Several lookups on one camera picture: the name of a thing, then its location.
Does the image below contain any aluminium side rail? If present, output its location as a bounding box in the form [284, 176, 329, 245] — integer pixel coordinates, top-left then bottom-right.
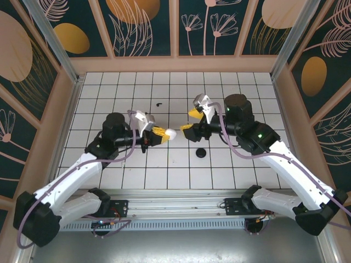
[46, 76, 83, 192]
[270, 76, 296, 143]

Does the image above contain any aluminium corner post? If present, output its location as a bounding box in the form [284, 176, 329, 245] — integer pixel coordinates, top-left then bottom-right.
[270, 0, 327, 81]
[21, 0, 83, 84]

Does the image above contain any perforated metal cable duct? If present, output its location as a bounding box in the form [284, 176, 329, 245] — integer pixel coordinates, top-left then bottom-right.
[59, 220, 249, 231]

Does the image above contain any base wire bundle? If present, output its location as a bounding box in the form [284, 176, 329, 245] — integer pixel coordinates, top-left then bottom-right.
[244, 211, 275, 237]

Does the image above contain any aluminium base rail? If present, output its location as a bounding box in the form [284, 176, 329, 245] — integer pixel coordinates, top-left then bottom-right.
[59, 188, 302, 220]

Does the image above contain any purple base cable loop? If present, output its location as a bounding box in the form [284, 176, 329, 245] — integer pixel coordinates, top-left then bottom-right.
[91, 218, 133, 239]

